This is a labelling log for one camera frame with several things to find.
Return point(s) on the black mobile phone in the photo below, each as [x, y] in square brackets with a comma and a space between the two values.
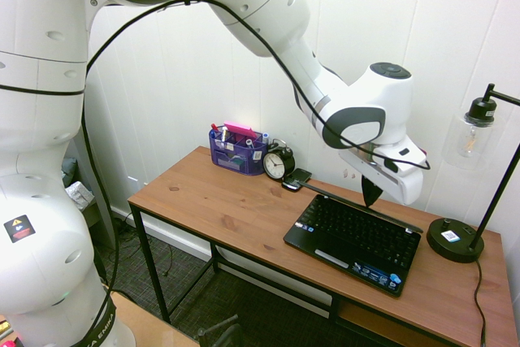
[297, 179]

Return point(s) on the small black laptop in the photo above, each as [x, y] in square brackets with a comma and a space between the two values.
[353, 241]

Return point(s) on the plywood robot mounting table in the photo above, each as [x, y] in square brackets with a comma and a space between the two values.
[154, 326]

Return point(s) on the black desk lamp glass shade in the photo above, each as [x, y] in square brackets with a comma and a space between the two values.
[455, 243]

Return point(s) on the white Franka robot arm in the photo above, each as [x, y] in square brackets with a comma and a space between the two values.
[40, 160]

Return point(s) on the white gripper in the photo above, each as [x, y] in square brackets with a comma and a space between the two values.
[398, 188]

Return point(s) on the white patterned box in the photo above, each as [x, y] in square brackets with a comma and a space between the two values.
[79, 196]

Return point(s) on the purple mesh desk organizer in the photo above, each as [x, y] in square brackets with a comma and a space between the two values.
[231, 162]

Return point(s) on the red capped pen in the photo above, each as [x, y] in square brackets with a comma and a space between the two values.
[214, 127]

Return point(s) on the white marker blue cap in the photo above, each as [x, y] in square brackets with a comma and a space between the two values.
[265, 138]

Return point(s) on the wooden desk black metal frame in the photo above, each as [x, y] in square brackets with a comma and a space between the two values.
[227, 209]

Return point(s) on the black metal clamp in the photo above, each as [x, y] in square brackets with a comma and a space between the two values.
[219, 328]

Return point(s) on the black twin bell alarm clock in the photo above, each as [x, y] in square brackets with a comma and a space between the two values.
[274, 165]

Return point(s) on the teal cushion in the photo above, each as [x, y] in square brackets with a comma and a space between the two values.
[69, 172]

